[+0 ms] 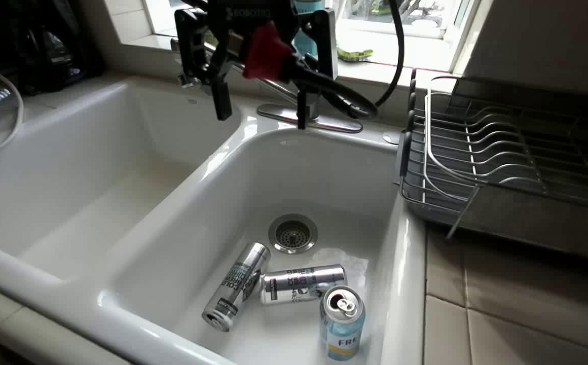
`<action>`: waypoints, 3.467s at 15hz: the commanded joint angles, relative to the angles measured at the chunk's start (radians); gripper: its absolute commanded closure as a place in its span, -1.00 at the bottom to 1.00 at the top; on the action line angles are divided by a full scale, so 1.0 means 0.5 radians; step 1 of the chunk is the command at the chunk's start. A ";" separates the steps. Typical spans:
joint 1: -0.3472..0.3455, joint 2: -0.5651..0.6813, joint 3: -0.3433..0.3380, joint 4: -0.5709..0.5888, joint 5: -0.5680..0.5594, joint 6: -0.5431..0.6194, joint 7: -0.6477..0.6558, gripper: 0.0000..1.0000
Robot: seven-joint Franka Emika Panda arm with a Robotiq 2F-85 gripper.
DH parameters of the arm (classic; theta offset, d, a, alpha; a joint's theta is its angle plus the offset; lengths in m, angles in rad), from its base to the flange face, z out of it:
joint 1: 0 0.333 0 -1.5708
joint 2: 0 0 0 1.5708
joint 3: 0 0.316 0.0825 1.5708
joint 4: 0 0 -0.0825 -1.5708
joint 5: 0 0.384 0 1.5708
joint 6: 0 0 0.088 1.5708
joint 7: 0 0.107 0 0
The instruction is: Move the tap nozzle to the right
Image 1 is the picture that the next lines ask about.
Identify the metal wire dish rack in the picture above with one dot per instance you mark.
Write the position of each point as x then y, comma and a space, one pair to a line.
498, 159

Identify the metal sink drain strainer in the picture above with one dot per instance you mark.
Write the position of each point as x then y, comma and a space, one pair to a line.
293, 233

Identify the black appliance in corner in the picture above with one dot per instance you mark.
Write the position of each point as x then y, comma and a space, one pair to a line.
46, 44

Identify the white double basin sink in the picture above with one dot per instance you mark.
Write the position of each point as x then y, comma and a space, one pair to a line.
123, 205

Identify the green item on windowsill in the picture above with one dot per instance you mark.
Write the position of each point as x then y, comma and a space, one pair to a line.
355, 55

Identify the red cloth on gripper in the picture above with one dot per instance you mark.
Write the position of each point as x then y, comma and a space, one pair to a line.
266, 55

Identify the tall silver can left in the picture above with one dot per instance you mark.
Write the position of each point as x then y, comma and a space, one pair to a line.
235, 288

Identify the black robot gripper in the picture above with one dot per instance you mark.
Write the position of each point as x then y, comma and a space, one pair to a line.
216, 33

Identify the silver can lying middle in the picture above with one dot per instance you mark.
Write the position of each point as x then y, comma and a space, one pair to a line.
300, 283

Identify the chrome kitchen faucet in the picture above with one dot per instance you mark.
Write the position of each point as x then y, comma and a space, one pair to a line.
332, 105

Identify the blue white open can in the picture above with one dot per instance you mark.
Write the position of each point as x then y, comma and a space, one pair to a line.
342, 323

